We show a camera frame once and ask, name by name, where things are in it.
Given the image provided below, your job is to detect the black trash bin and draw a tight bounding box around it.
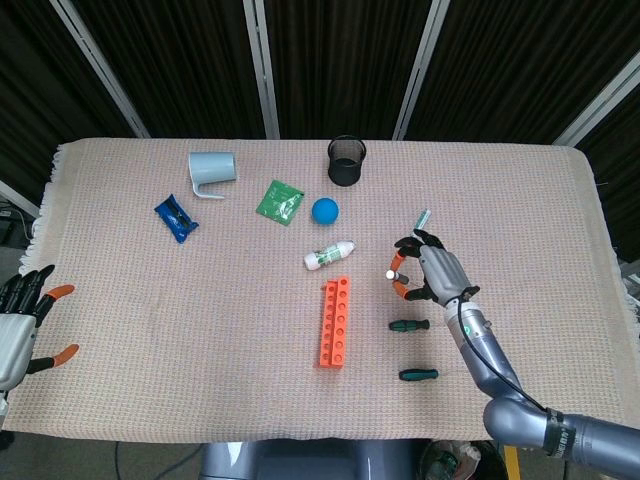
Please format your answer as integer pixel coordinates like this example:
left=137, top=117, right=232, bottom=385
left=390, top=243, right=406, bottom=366
left=418, top=439, right=507, bottom=480

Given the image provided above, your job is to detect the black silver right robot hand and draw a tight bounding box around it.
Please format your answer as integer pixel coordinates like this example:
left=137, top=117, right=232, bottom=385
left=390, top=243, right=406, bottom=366
left=385, top=229, right=481, bottom=307

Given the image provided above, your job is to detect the beige woven tablecloth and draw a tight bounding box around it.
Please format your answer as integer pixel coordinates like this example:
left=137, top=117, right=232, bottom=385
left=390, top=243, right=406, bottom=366
left=18, top=137, right=640, bottom=446

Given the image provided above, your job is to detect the black mesh pen cup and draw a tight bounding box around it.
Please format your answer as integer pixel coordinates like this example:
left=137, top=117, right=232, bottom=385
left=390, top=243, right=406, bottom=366
left=327, top=134, right=368, bottom=189

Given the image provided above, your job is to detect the teal black screwdriver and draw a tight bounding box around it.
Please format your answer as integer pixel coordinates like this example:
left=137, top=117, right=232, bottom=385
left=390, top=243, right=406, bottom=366
left=398, top=368, right=469, bottom=383

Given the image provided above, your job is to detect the orange hole block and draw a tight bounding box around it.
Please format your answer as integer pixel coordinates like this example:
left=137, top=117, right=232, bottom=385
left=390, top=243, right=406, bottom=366
left=316, top=275, right=352, bottom=372

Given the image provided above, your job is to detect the blue snack packet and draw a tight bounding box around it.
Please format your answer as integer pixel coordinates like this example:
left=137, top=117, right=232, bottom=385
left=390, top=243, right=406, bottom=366
left=153, top=193, right=200, bottom=245

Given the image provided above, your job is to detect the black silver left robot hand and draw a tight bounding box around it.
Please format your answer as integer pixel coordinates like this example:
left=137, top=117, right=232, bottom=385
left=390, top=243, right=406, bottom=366
left=0, top=264, right=80, bottom=394

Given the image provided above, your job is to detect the white green glue bottle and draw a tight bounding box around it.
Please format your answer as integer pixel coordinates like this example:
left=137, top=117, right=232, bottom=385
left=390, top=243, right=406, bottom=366
left=303, top=239, right=357, bottom=272

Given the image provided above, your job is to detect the red capped marker pen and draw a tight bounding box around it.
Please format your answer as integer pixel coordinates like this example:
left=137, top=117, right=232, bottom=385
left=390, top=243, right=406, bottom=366
left=410, top=208, right=432, bottom=236

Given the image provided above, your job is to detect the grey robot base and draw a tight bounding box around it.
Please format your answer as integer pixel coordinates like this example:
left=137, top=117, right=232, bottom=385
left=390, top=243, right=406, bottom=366
left=199, top=438, right=432, bottom=480

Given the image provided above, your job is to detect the blue ball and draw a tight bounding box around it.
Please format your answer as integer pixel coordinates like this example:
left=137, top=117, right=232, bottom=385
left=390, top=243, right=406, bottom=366
left=311, top=196, right=341, bottom=227

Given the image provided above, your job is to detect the light blue plastic mug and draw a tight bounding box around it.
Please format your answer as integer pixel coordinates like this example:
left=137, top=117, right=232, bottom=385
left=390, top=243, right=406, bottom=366
left=187, top=151, right=239, bottom=201

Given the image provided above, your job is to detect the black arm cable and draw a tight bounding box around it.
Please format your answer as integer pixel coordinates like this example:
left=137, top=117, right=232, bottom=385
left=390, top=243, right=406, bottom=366
left=455, top=287, right=554, bottom=416

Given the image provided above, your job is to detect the aluminium frame post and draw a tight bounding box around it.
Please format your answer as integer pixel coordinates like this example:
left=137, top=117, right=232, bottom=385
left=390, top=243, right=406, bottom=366
left=392, top=0, right=448, bottom=141
left=242, top=0, right=281, bottom=140
left=552, top=62, right=640, bottom=147
left=0, top=178, right=41, bottom=220
left=48, top=0, right=151, bottom=140

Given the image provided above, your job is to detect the green black striped screwdriver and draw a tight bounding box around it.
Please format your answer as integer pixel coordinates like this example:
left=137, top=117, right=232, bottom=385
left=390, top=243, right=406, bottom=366
left=388, top=318, right=451, bottom=334

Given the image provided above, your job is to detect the green sachet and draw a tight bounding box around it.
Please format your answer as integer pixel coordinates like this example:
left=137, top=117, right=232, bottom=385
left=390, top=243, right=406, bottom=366
left=255, top=178, right=307, bottom=228

